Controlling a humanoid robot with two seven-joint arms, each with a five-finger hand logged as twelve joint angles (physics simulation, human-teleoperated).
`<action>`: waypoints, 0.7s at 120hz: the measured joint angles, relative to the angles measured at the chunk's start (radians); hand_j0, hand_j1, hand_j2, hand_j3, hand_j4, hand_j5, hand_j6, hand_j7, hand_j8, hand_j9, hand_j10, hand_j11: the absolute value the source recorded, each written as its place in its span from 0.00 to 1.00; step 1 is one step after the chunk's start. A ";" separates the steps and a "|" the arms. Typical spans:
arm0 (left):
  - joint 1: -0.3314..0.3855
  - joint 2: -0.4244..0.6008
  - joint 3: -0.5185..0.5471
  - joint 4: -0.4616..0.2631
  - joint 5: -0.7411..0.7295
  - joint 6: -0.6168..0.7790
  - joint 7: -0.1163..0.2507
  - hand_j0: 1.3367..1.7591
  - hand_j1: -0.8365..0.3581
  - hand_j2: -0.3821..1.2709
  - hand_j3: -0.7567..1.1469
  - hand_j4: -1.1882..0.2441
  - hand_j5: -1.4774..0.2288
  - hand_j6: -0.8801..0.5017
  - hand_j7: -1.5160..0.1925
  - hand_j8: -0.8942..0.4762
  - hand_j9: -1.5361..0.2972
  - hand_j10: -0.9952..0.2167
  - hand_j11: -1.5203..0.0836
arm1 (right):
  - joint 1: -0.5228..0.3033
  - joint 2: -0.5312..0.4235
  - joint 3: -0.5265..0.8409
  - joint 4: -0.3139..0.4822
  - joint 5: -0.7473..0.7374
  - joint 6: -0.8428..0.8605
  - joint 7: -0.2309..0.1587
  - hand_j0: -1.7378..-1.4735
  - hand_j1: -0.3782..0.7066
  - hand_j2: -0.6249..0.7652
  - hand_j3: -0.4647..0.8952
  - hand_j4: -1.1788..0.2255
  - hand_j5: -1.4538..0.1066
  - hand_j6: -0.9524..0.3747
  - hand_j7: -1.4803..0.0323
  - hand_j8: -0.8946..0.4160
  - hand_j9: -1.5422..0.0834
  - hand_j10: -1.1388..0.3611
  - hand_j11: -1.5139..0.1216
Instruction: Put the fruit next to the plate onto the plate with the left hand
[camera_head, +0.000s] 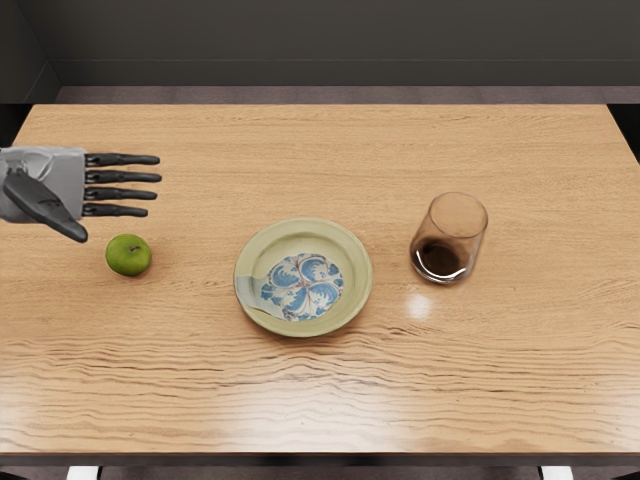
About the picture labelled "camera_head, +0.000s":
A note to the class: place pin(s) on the brown tinted drinking glass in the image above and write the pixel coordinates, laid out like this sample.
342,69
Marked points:
447,242

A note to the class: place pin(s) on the green plate with blue pattern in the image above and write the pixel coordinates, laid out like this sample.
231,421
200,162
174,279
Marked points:
303,277

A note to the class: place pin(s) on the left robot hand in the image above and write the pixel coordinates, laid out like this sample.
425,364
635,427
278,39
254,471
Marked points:
60,175

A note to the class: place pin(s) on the green apple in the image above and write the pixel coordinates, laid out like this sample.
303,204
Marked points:
128,256

